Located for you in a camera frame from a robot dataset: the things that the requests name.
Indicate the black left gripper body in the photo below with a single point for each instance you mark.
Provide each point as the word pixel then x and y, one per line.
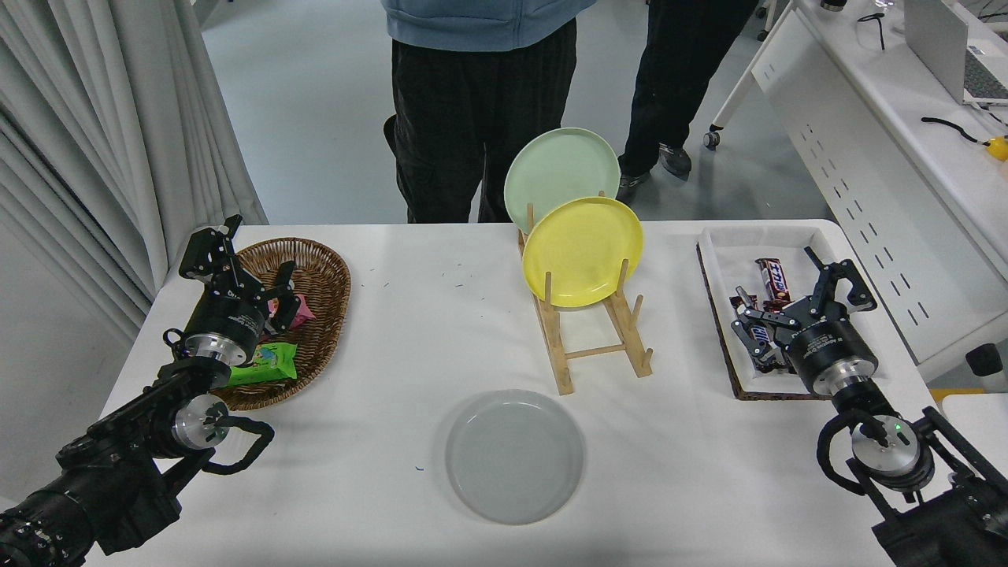
pixel 228 319

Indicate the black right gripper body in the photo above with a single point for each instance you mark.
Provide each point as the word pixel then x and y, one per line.
pixel 828 346

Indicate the grey plate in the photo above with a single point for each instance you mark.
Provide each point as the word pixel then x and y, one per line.
pixel 516 457

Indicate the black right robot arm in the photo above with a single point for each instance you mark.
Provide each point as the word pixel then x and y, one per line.
pixel 945 520

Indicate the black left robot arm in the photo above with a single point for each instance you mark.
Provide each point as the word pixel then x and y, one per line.
pixel 118 465

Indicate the yellow plate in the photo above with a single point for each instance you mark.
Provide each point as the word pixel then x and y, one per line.
pixel 583 252

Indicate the wooden plate rack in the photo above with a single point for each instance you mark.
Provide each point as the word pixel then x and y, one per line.
pixel 563 378

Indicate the pale green plate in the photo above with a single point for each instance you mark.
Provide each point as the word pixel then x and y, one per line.
pixel 555 165

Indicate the pink snack packet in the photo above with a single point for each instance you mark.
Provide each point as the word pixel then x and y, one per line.
pixel 304 313

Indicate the brown wicker basket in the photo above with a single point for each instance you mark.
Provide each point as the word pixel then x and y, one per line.
pixel 323 268

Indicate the green snack packet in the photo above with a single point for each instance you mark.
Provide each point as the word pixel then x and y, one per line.
pixel 268 364

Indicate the white rectangular tray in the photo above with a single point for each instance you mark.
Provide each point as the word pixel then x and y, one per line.
pixel 732 252

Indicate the black and white cylinder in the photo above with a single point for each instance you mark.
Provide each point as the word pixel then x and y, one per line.
pixel 984 364

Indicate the white desk with perforated panel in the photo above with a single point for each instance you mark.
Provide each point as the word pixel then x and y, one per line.
pixel 866 118

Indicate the white pleated curtain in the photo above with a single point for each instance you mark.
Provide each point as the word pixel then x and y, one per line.
pixel 94 118

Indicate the small yellow object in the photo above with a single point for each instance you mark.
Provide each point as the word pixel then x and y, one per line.
pixel 998 148

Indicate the black chair caster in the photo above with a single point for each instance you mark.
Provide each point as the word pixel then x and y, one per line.
pixel 762 33

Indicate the silver laptop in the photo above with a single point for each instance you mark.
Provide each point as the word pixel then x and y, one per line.
pixel 937 39

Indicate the person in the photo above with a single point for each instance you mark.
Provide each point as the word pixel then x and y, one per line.
pixel 480 94
pixel 677 63

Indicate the dark round object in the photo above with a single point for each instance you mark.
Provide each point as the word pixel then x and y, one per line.
pixel 832 4

